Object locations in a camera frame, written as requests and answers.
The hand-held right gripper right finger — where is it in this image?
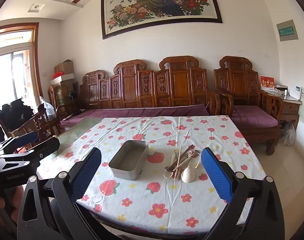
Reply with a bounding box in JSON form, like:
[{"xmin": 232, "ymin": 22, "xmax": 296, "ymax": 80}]
[{"xmin": 201, "ymin": 147, "xmax": 285, "ymax": 240}]

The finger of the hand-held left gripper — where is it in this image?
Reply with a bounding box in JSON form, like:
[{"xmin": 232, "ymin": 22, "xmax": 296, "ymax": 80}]
[
  {"xmin": 0, "ymin": 137, "xmax": 61, "ymax": 162},
  {"xmin": 0, "ymin": 131, "xmax": 40, "ymax": 153}
]

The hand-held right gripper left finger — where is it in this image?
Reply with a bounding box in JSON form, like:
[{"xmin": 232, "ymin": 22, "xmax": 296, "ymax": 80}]
[{"xmin": 17, "ymin": 147, "xmax": 102, "ymax": 240}]

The white plastic spoon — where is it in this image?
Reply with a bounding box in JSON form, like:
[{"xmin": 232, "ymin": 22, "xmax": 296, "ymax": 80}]
[
  {"xmin": 181, "ymin": 150, "xmax": 196, "ymax": 183},
  {"xmin": 164, "ymin": 154, "xmax": 177, "ymax": 179}
]

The rectangular metal container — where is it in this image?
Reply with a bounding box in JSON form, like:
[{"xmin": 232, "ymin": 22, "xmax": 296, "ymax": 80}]
[{"xmin": 108, "ymin": 140, "xmax": 149, "ymax": 180}]

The plain metal spoon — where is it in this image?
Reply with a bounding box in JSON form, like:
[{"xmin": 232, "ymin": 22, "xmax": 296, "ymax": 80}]
[{"xmin": 164, "ymin": 152, "xmax": 192, "ymax": 172}]

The person's left hand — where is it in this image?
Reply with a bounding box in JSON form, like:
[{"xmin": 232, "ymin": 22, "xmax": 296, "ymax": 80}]
[{"xmin": 0, "ymin": 186, "xmax": 23, "ymax": 217}]

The carved wooden chair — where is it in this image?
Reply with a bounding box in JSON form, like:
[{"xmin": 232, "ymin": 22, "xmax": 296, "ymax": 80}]
[{"xmin": 0, "ymin": 102, "xmax": 60, "ymax": 153}]

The black clothing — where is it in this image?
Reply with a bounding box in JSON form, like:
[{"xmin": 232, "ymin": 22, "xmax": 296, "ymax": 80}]
[{"xmin": 0, "ymin": 99, "xmax": 34, "ymax": 142}]

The clear plastic bag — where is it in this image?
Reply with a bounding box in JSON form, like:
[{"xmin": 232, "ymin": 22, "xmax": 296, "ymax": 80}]
[{"xmin": 39, "ymin": 96, "xmax": 58, "ymax": 120}]

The stack of cardboard boxes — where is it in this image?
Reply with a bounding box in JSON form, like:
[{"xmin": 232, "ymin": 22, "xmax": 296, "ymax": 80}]
[{"xmin": 55, "ymin": 80, "xmax": 79, "ymax": 107}]

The floral white tablecloth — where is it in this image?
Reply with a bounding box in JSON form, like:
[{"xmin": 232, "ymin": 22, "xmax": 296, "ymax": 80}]
[{"xmin": 38, "ymin": 116, "xmax": 267, "ymax": 233}]

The white flat box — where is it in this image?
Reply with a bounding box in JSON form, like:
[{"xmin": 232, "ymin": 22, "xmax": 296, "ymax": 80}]
[{"xmin": 50, "ymin": 74, "xmax": 75, "ymax": 86}]

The purple armchair cushion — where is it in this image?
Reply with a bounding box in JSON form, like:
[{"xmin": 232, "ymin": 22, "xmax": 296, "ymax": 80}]
[{"xmin": 232, "ymin": 105, "xmax": 279, "ymax": 129}]

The wooden framed glass door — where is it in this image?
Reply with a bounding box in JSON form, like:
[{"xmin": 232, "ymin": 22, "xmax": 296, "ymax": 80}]
[{"xmin": 0, "ymin": 22, "xmax": 43, "ymax": 109}]

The brown cardboard box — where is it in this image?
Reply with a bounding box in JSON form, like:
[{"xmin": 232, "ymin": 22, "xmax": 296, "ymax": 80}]
[{"xmin": 54, "ymin": 59, "xmax": 75, "ymax": 76}]

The dark wooden glass-top table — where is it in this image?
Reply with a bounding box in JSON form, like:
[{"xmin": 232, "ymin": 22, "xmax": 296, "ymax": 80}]
[{"xmin": 38, "ymin": 116, "xmax": 267, "ymax": 240}]

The purple sofa cushion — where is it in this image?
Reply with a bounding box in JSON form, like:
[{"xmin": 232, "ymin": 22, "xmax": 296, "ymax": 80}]
[{"xmin": 60, "ymin": 104, "xmax": 210, "ymax": 128}]

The grey mop head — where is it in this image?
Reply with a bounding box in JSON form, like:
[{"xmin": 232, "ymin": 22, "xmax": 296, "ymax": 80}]
[{"xmin": 279, "ymin": 122, "xmax": 297, "ymax": 146}]

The carved wooden armchair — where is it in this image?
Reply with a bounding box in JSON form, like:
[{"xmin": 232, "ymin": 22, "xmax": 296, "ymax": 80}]
[{"xmin": 213, "ymin": 56, "xmax": 284, "ymax": 155}]

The wooden side table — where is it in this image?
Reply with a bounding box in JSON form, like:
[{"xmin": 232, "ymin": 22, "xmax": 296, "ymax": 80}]
[{"xmin": 264, "ymin": 90, "xmax": 302, "ymax": 130}]

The red desk calendar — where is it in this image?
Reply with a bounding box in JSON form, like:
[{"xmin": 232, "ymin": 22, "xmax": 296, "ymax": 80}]
[{"xmin": 260, "ymin": 75, "xmax": 275, "ymax": 90}]

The carved wooden sofa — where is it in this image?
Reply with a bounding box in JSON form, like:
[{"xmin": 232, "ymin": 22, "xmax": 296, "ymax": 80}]
[{"xmin": 77, "ymin": 56, "xmax": 221, "ymax": 128}]

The square ceiling light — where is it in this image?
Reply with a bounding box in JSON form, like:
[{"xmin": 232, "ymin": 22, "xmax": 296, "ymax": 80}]
[{"xmin": 28, "ymin": 4, "xmax": 45, "ymax": 13}]

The framed peacock flower painting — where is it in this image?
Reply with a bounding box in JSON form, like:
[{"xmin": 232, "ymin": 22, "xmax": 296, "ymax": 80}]
[{"xmin": 101, "ymin": 0, "xmax": 223, "ymax": 40}]

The grey wall panel box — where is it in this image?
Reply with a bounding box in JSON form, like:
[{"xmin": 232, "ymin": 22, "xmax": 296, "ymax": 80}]
[{"xmin": 276, "ymin": 19, "xmax": 299, "ymax": 42}]

